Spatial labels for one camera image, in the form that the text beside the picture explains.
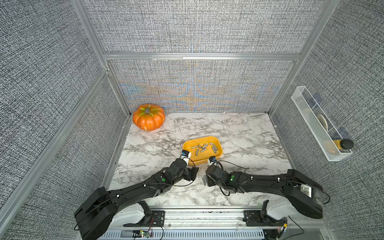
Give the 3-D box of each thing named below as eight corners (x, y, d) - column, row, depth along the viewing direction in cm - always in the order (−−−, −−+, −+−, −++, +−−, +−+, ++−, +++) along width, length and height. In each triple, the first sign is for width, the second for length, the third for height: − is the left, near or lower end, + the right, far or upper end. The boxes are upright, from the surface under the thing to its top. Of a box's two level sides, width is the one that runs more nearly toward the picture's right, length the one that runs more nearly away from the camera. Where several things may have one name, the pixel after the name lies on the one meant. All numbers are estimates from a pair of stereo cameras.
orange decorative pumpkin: (136, 134, 110) (130, 122, 99) (141, 116, 121) (136, 104, 111) (162, 134, 110) (159, 122, 99) (165, 116, 121) (162, 104, 111)
